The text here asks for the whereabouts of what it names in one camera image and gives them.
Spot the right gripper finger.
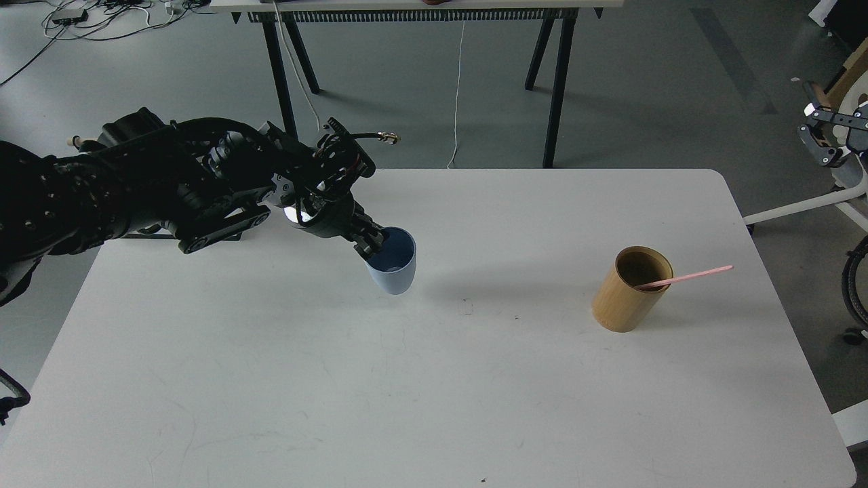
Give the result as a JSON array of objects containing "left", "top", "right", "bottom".
[
  {"left": 797, "top": 123, "right": 844, "bottom": 169},
  {"left": 802, "top": 80, "right": 867, "bottom": 136}
]

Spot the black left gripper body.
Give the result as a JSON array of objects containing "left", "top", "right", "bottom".
[{"left": 285, "top": 194, "right": 371, "bottom": 246}]

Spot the blue plastic cup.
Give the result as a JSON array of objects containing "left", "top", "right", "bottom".
[{"left": 366, "top": 226, "right": 416, "bottom": 296}]

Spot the pink chopstick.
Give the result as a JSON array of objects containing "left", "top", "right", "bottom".
[{"left": 633, "top": 264, "right": 734, "bottom": 291}]

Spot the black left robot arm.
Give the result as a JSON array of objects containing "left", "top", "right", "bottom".
[{"left": 1, "top": 108, "right": 397, "bottom": 304}]

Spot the white chair base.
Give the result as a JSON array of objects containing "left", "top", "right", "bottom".
[{"left": 743, "top": 88, "right": 868, "bottom": 235}]

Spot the cardboard box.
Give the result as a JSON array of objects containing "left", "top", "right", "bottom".
[{"left": 825, "top": 37, "right": 867, "bottom": 108}]

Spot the background trestle table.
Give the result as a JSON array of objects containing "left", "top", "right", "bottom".
[{"left": 209, "top": 0, "right": 626, "bottom": 169}]

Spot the bamboo cylinder holder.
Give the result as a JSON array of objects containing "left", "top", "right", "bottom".
[{"left": 591, "top": 246, "right": 675, "bottom": 333}]

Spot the black wire cup rack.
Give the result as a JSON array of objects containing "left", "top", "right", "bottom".
[{"left": 124, "top": 224, "right": 176, "bottom": 240}]

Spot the white hanging cable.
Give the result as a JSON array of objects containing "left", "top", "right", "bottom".
[{"left": 446, "top": 20, "right": 467, "bottom": 170}]

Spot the floor cable bundle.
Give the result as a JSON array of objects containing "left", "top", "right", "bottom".
[{"left": 0, "top": 0, "right": 211, "bottom": 87}]

